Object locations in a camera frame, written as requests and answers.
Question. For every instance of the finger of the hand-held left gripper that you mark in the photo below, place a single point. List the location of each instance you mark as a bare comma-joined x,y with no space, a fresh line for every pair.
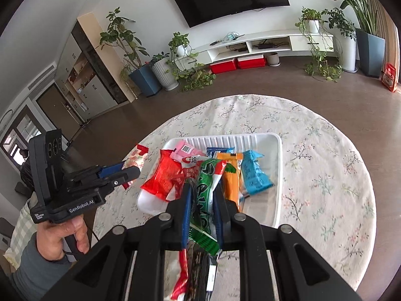
109,170
125,175

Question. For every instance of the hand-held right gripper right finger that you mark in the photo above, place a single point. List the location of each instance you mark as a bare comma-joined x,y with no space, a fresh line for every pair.
218,222

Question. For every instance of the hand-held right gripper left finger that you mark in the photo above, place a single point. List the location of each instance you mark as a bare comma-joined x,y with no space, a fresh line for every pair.
187,216

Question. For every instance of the red white cartoon snack packet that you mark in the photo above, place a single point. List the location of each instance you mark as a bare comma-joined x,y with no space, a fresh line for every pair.
136,160

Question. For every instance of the green snack packet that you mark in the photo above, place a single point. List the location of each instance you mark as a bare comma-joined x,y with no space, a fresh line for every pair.
203,191

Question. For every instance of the orange yellow snack packet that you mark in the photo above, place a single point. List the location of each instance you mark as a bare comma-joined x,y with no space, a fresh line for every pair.
230,182

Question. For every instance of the white snack packet red print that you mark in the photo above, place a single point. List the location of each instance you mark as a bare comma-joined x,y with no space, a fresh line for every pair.
191,169

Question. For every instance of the white plastic tray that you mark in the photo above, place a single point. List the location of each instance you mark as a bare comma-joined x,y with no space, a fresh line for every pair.
266,194

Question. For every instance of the pink snack packet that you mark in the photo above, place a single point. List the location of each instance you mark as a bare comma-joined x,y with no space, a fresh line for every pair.
184,150

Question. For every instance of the dark blue snack packet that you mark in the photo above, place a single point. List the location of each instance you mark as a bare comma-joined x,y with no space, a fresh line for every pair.
219,151

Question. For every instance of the person's left forearm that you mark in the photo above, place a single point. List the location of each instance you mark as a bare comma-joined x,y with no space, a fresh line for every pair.
34,272

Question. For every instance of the person's left hand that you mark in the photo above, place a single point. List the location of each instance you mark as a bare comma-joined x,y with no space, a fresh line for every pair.
51,241

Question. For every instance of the black snack packet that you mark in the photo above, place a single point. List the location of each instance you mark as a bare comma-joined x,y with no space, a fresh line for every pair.
199,276

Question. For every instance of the white and red snack packet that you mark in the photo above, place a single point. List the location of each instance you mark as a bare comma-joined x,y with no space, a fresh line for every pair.
181,276

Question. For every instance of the light blue snack packet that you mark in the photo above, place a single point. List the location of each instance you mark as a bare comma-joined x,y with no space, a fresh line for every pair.
255,175

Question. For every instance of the brown door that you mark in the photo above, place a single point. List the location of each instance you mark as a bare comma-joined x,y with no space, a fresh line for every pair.
56,106

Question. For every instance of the green checked cloth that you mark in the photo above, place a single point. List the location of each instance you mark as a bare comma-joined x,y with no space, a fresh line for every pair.
20,229

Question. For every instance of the white air vent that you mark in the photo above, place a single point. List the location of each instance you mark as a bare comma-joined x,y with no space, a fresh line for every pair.
42,76

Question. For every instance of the tall tree in blue pot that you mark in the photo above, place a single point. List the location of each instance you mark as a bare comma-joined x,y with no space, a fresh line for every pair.
145,80

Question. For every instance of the plant in white ribbed pot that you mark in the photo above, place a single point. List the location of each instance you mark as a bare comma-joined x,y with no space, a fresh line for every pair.
164,73

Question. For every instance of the trailing plant on metal stand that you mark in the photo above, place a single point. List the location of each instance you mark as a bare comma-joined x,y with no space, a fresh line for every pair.
181,50

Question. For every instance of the red storage box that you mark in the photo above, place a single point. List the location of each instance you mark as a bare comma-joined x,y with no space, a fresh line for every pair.
251,61
223,66

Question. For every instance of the black remote control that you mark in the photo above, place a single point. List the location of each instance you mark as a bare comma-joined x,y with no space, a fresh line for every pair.
215,42

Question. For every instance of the beige flower pot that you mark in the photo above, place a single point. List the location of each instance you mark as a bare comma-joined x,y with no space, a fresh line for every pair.
273,59

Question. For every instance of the black set-top box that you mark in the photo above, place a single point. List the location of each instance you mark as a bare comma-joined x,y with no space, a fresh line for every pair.
266,45

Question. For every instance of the white television cabinet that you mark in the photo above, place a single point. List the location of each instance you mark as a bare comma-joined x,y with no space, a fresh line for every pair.
300,42

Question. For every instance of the bushy plant in white pot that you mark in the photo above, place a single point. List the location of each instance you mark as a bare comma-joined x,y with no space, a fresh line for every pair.
346,53

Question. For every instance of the trailing plant in white pot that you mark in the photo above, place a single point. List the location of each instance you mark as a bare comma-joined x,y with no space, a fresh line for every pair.
313,26

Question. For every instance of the red bag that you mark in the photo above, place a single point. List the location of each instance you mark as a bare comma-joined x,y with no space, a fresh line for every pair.
390,78

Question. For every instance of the large-leaf plant in grey-blue pot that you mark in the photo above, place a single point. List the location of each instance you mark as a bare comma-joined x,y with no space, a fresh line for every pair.
371,53

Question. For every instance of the beige striped curtain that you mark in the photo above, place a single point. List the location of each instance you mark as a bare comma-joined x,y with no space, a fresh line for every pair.
390,31

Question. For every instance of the wooden wall cupboard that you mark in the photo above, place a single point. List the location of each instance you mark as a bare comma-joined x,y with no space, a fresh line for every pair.
100,91

